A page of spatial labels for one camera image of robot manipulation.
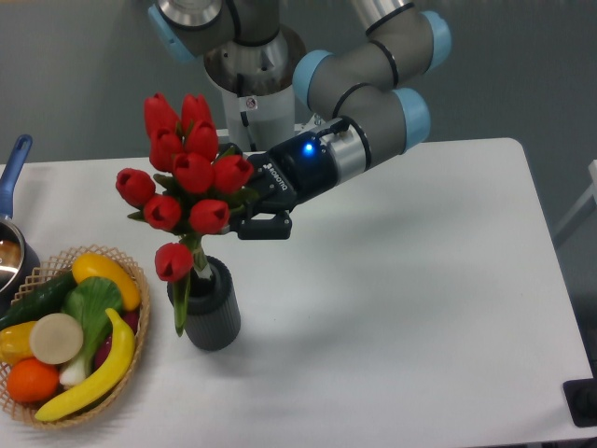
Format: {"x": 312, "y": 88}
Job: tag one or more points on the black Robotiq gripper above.
{"x": 289, "y": 174}

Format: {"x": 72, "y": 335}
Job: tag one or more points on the red tulip bouquet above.
{"x": 192, "y": 192}

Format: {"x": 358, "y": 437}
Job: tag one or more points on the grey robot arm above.
{"x": 307, "y": 120}

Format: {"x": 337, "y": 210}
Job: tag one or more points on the dark grey ribbed vase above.
{"x": 206, "y": 310}

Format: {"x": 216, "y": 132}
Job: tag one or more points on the purple red vegetable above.
{"x": 131, "y": 319}

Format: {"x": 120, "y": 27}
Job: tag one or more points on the yellow squash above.
{"x": 90, "y": 265}

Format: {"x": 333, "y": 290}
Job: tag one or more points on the green bok choy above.
{"x": 87, "y": 303}

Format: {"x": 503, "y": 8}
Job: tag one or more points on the yellow banana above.
{"x": 101, "y": 381}

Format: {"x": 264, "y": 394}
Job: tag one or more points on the green cucumber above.
{"x": 44, "y": 300}

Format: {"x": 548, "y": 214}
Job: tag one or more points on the woven wicker basket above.
{"x": 25, "y": 413}

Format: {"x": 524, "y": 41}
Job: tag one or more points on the beige round slice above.
{"x": 56, "y": 338}

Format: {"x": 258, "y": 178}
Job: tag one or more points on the yellow bell pepper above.
{"x": 15, "y": 345}

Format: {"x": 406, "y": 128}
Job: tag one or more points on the orange fruit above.
{"x": 31, "y": 380}

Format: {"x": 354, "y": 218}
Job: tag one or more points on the black device at table edge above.
{"x": 580, "y": 396}

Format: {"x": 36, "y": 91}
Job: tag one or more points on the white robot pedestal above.
{"x": 255, "y": 83}

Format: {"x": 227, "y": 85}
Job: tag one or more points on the blue handled saucepan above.
{"x": 18, "y": 259}

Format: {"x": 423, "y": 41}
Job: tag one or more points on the white frame at right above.
{"x": 578, "y": 213}

